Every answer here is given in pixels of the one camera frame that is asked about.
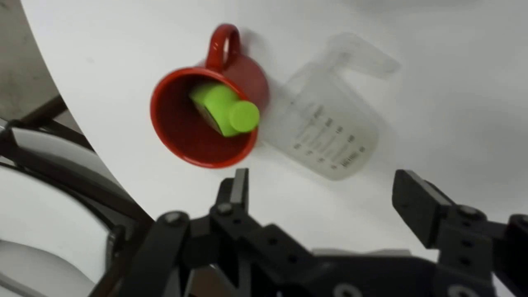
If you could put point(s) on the clear plastic measuring cup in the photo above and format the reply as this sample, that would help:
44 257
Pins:
330 125

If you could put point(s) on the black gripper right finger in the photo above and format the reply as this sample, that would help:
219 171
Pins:
422 211

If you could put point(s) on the orange plastic cup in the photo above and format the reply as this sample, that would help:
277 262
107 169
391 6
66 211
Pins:
181 125

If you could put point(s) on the white seat dark frame chair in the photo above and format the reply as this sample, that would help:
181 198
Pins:
66 181

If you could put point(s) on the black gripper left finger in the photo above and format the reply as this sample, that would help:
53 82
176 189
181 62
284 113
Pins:
236 191

